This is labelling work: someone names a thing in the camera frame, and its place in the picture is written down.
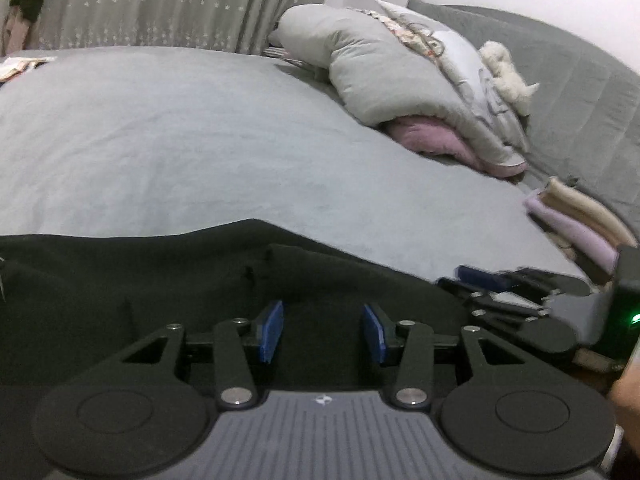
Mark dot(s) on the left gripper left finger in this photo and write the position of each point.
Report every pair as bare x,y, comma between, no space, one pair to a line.
229,362

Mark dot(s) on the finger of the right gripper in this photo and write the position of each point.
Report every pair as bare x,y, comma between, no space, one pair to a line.
485,309
526,281

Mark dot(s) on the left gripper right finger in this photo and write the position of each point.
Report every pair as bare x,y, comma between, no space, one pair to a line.
412,347

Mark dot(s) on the black garment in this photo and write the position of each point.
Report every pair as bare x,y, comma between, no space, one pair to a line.
68,303

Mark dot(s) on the person right hand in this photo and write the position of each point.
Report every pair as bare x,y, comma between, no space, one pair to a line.
625,396

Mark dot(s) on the lilac folded garment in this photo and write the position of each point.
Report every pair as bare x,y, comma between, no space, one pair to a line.
589,242

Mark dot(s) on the beige folded garment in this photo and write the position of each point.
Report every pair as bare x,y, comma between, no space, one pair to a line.
583,208

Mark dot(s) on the grey quilted headboard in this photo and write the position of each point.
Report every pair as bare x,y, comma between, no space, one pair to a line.
584,117

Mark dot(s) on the pink blanket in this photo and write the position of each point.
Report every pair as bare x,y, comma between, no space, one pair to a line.
433,137

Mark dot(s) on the cream plush toy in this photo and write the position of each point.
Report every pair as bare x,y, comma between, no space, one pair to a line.
509,83

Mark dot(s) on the grey patterned pillow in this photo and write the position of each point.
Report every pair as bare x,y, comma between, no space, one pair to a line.
463,67

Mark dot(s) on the floral patterned cloth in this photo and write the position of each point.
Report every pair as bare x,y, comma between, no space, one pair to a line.
420,39

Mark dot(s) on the grey folded duvet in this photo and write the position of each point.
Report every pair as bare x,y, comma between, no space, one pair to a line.
379,79

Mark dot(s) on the grey bed sheet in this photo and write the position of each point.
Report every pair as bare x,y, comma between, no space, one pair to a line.
162,141

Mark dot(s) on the grey star curtain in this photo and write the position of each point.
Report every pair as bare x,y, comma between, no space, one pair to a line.
240,26

